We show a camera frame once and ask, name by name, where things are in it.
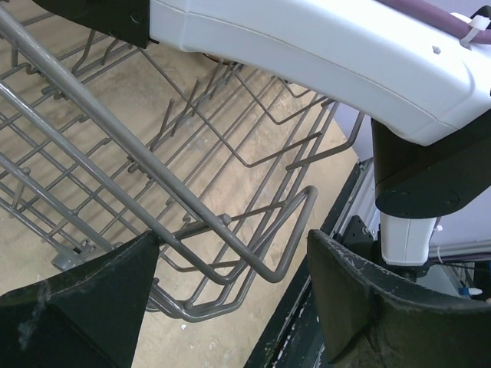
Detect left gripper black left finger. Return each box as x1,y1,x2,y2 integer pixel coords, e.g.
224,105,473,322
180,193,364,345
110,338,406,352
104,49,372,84
1,232,159,367

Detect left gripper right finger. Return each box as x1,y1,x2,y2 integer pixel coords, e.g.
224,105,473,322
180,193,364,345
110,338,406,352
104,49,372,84
308,230,490,367

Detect grey wire dish rack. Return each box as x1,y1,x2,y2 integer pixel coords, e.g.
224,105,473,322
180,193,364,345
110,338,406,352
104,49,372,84
1,1,358,322

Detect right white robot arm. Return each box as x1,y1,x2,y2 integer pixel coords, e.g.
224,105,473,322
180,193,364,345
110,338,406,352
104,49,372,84
40,1,490,267

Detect aluminium rail frame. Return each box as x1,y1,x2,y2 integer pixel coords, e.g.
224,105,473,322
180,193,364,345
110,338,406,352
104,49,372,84
332,158,380,240

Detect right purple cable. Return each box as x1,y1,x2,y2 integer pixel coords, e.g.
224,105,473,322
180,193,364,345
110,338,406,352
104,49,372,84
377,0,491,45

